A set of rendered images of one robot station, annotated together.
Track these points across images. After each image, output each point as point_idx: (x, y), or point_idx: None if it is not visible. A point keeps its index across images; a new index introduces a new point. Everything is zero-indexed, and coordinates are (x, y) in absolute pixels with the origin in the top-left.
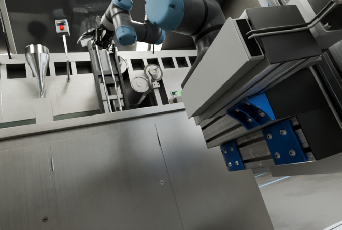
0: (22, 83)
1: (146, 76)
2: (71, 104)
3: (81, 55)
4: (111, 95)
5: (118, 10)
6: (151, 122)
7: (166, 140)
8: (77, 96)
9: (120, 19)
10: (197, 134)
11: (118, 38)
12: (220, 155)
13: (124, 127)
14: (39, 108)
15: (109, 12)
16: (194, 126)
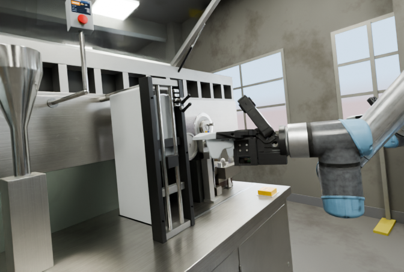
0: None
1: (197, 134)
2: (55, 152)
3: (79, 55)
4: (171, 188)
5: (356, 159)
6: (235, 247)
7: (246, 270)
8: (66, 136)
9: (358, 180)
10: (267, 247)
11: (344, 216)
12: (279, 268)
13: (210, 270)
14: (21, 203)
15: (325, 147)
16: (266, 236)
